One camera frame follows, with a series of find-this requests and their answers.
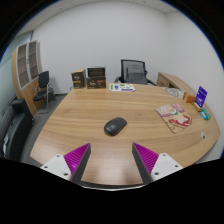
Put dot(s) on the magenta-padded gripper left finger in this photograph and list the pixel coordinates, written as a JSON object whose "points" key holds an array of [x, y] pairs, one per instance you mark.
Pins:
{"points": [[77, 157]]}

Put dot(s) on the black computer mouse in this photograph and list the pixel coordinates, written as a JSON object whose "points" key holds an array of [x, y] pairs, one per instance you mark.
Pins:
{"points": [[115, 126]]}

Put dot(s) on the black mesh office chair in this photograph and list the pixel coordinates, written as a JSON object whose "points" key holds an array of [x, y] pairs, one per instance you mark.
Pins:
{"points": [[124, 68]]}

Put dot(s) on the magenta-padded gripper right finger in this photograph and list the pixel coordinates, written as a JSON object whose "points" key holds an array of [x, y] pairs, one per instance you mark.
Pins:
{"points": [[146, 157]]}

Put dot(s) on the white green purple printed sheet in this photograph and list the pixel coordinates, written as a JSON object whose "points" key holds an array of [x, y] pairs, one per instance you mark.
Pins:
{"points": [[121, 87]]}

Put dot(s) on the grey backpack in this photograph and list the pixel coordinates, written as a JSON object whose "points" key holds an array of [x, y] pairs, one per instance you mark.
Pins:
{"points": [[136, 75]]}

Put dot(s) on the purple card package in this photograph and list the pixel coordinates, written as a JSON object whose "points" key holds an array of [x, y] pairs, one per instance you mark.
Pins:
{"points": [[201, 96]]}

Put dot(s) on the large brown open carton box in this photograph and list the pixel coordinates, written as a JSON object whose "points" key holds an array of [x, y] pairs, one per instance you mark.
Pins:
{"points": [[96, 81]]}

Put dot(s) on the black visitor chair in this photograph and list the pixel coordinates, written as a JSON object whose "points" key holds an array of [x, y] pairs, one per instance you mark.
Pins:
{"points": [[43, 80]]}

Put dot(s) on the wooden shelf unit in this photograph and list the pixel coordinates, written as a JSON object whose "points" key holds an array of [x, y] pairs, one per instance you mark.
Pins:
{"points": [[23, 66]]}

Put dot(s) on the small tan flat box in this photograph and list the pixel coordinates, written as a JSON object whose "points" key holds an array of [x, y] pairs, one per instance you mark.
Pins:
{"points": [[197, 107]]}

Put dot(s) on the green and blue small box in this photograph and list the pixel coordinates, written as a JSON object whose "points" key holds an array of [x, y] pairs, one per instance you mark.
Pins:
{"points": [[205, 114]]}

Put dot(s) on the wooden side desk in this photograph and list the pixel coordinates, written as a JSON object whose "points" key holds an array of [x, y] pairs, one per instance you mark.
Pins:
{"points": [[173, 80]]}

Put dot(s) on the black leather armchair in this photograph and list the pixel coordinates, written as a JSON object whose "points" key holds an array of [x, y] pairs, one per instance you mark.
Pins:
{"points": [[15, 130]]}

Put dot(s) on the small brown carton box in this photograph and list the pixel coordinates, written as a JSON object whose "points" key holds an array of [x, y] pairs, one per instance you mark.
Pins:
{"points": [[78, 80]]}

